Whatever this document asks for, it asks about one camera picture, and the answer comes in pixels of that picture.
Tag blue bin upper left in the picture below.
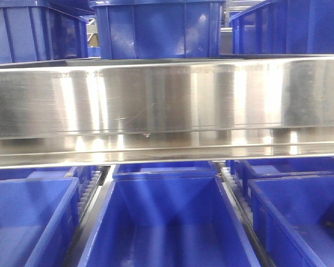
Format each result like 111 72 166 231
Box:
0 1 93 64

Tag blue bin rear middle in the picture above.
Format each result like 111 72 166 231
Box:
112 161 218 180

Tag blue bin upper middle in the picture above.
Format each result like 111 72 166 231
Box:
89 1 224 60

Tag blue bin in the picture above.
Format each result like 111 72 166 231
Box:
89 1 224 60
0 177 79 266
230 1 334 54
248 175 334 266
0 1 93 64
78 176 259 266
112 161 218 180
227 157 334 180

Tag blue bin lower middle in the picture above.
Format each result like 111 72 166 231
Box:
78 176 259 266

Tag blue bin lower left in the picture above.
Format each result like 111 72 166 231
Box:
0 177 79 266

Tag roller track divider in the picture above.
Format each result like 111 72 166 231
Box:
215 162 276 267
62 165 116 266

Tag stainless steel shelf rail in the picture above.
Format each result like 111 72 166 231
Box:
0 55 334 169

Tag blue bin rear right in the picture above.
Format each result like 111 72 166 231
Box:
227 157 334 180

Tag right roller track divider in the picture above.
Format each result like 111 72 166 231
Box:
215 162 276 267

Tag blue bin upper right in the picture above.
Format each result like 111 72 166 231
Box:
230 1 334 54

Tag blue bin lower right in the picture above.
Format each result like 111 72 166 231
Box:
248 175 334 266

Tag left roller track divider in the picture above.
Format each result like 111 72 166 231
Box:
62 165 116 266

